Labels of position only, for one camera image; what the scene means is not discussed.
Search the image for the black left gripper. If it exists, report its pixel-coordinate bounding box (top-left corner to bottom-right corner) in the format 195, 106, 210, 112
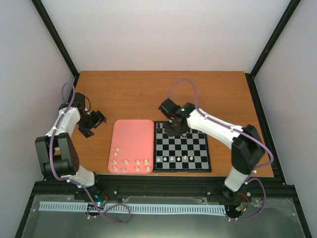
77, 110, 107, 139

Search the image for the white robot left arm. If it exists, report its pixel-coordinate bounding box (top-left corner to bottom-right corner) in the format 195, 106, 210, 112
35, 93, 106, 200

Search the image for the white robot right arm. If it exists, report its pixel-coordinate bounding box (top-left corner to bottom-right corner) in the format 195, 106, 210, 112
158, 98, 266, 193

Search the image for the black white chessboard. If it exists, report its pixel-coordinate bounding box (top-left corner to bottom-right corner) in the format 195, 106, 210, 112
153, 121, 211, 173

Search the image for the pink plastic tray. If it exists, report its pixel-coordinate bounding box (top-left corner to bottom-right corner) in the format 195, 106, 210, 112
108, 119, 154, 175

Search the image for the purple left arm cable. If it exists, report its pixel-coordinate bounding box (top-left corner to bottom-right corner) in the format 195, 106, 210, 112
49, 83, 131, 225

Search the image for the light blue cable duct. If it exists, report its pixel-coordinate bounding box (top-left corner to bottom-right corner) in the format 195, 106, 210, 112
39, 201, 226, 216

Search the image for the black aluminium frame rail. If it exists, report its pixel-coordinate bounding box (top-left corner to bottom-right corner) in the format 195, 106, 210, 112
32, 173, 297, 206

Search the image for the left black frame post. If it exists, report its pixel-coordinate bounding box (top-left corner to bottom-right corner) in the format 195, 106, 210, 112
31, 0, 80, 78

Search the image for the black frame post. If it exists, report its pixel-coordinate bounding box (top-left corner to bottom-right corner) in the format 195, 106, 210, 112
249, 0, 302, 77
31, 0, 80, 78

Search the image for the right black frame post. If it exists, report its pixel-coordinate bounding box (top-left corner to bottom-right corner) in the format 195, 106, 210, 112
249, 0, 302, 77

